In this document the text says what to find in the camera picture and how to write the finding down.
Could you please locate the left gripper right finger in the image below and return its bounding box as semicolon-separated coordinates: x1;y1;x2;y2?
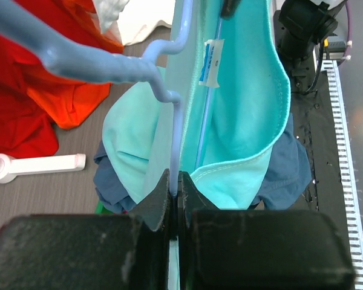
178;172;356;289

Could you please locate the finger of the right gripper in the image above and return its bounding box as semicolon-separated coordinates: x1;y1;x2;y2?
220;0;241;17

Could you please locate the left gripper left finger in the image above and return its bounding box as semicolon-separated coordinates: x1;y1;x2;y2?
0;171;170;289

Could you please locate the light teal t shirt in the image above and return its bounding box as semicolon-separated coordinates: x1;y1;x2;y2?
94;1;290;213

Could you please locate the dark blue t shirt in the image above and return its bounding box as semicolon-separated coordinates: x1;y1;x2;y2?
93;114;312;214

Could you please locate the blue wire hanger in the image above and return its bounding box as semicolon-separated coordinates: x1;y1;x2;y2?
0;0;224;197

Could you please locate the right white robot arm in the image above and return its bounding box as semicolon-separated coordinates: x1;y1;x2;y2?
209;1;346;106

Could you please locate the hanging orange t shirt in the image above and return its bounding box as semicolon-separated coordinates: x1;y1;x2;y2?
18;1;123;129

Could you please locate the hanging red t shirt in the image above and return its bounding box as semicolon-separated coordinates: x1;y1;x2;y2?
0;0;103;160

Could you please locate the green plastic tray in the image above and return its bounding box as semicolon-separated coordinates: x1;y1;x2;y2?
95;201;108;214

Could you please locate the hanging white tank top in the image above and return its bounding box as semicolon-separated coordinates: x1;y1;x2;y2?
91;0;175;46

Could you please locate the white clothes rack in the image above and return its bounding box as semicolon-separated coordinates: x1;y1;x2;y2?
0;153;86;184

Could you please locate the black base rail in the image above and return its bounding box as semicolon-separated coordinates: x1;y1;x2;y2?
291;68;345;223

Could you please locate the white slotted cable duct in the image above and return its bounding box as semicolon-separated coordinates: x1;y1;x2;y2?
322;60;363;289

